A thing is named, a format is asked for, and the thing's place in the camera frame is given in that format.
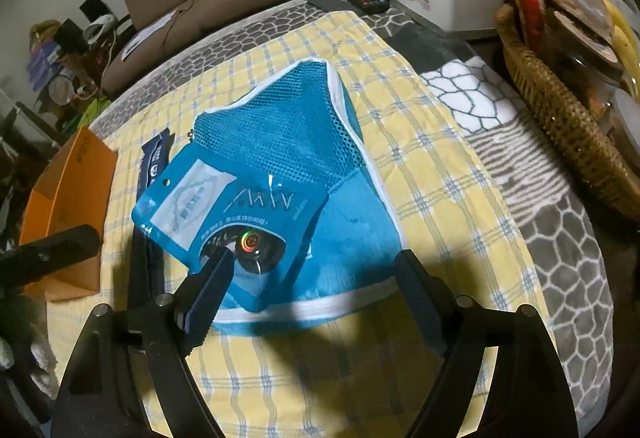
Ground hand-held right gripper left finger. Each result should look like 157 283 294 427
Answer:
50 248 236 438

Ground blue mesh bag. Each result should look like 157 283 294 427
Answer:
192 59 407 336

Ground yellow plaid cloth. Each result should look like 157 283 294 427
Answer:
50 10 543 438

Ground stack of purple boxes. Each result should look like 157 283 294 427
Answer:
26 40 63 86

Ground yellow bananas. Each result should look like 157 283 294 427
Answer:
602 0 640 78

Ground white headset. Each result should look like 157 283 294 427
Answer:
82 15 117 43

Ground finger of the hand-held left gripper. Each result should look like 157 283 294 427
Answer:
0 224 101 289

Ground wicker basket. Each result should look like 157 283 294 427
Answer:
494 4 640 221

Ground blue plastic pouch packet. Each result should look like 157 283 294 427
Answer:
131 145 331 313

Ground round metal tin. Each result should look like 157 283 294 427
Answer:
50 72 78 103

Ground orange cardboard box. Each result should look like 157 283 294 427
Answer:
19 127 119 303

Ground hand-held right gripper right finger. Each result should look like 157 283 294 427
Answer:
394 249 583 438

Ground white papers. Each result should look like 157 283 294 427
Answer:
121 8 178 58

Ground black speaker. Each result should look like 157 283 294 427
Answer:
79 0 101 26

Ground navy blue towel packet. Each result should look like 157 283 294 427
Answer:
127 132 173 303

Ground green bag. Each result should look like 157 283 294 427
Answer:
75 98 112 129

